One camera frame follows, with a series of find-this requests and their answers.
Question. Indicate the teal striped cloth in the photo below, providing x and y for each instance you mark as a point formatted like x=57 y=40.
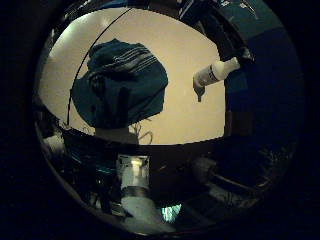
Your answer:
x=133 y=86

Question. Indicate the person in dark blue clothes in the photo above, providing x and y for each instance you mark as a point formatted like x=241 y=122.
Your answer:
x=270 y=83

